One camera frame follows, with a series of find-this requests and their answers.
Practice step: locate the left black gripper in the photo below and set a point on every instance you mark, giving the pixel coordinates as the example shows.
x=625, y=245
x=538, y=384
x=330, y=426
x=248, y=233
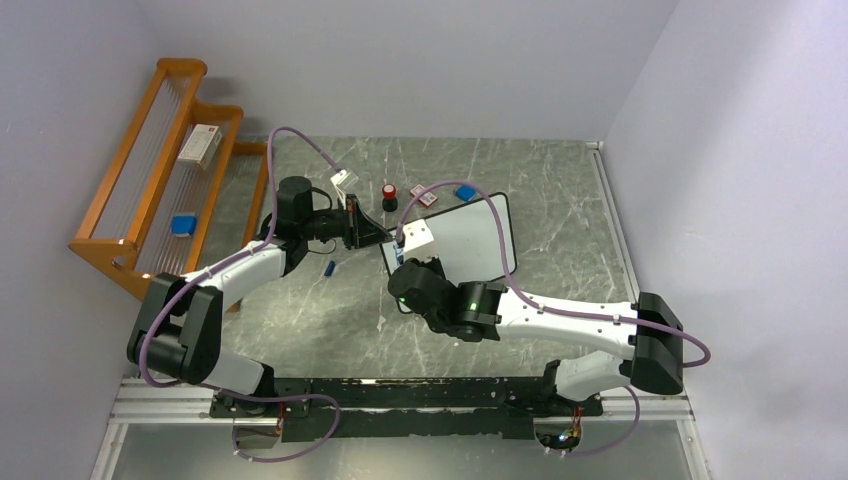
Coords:
x=359, y=230

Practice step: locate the white whiteboard black frame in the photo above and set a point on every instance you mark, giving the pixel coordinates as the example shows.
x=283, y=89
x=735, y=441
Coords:
x=467, y=241

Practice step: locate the orange wooden shelf rack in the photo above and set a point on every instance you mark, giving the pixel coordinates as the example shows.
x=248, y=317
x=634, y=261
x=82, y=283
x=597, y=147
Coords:
x=125, y=233

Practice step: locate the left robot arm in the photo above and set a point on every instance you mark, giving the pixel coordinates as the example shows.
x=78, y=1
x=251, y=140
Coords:
x=178, y=330

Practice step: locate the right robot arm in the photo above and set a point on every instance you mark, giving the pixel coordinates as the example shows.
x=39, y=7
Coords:
x=630, y=344

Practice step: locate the red black stamp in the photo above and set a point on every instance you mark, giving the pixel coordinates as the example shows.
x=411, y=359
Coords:
x=389, y=200

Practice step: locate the red white small box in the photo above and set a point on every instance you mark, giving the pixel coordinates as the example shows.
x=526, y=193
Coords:
x=423, y=198

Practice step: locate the blue eraser block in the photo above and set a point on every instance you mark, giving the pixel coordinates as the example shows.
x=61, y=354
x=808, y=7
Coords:
x=465, y=193

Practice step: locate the blue object on shelf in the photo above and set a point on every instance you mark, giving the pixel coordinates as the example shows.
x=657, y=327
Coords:
x=183, y=225

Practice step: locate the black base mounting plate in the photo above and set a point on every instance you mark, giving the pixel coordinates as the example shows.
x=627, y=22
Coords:
x=384, y=408

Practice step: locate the white red box on shelf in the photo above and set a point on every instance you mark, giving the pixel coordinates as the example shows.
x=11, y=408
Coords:
x=200, y=145

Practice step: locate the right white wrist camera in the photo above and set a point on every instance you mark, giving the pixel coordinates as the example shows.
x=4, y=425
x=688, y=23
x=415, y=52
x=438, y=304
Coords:
x=418, y=242

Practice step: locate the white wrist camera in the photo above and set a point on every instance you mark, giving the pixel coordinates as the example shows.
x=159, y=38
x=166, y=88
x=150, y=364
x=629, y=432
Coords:
x=418, y=242
x=344, y=182

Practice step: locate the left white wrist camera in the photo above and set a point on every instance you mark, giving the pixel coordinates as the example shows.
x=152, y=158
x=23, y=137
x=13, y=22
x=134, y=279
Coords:
x=344, y=182

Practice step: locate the aluminium frame rail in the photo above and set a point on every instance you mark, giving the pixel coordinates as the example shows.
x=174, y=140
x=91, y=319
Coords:
x=138, y=403

